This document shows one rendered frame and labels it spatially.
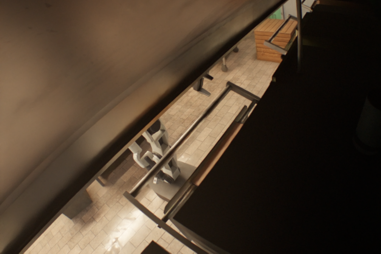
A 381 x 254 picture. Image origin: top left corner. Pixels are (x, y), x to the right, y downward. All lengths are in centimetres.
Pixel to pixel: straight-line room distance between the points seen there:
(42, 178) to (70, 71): 50
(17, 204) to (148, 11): 61
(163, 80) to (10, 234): 75
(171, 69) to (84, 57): 63
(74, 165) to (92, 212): 211
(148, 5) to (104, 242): 242
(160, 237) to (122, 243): 43
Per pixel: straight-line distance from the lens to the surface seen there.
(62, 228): 298
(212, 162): 77
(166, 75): 78
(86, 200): 279
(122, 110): 68
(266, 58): 420
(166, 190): 220
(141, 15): 19
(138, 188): 74
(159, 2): 19
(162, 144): 180
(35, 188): 66
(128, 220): 243
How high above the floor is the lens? 195
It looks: 37 degrees down
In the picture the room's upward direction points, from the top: 18 degrees counter-clockwise
